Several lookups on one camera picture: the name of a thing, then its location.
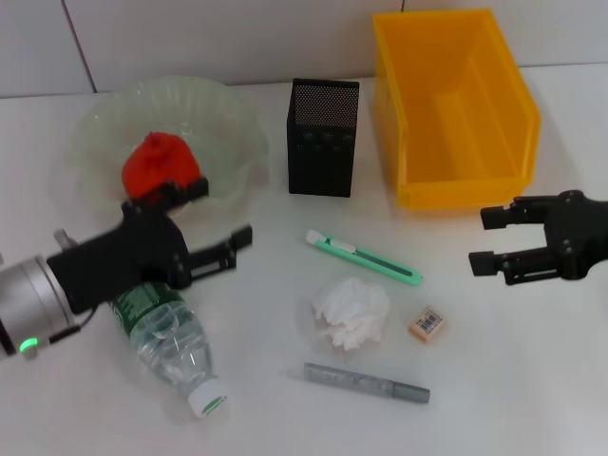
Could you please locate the white paper ball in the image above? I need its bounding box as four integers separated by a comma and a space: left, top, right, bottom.
307, 276, 392, 354

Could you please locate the grey marker pen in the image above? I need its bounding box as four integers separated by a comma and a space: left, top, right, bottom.
283, 362, 432, 406

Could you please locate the black mesh pen holder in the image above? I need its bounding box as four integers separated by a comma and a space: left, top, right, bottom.
286, 78, 361, 197

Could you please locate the green utility knife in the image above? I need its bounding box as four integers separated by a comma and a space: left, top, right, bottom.
305, 229, 425, 288

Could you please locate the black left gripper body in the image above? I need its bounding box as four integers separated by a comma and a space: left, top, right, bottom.
46, 201, 192, 315

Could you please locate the clear bottle with green label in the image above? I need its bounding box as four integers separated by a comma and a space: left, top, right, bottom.
109, 280, 231, 420

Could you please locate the beige eraser with barcode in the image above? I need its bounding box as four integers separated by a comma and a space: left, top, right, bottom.
408, 304, 449, 345

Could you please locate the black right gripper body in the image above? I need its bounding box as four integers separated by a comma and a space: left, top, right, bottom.
540, 189, 608, 282

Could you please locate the red-orange toy orange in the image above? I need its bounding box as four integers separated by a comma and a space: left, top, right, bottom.
121, 131, 203, 203

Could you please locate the translucent green fruit plate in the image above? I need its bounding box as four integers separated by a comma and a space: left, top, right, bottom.
69, 75, 271, 225

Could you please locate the yellow plastic storage bin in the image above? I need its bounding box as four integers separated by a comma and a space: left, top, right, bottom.
371, 8, 542, 211

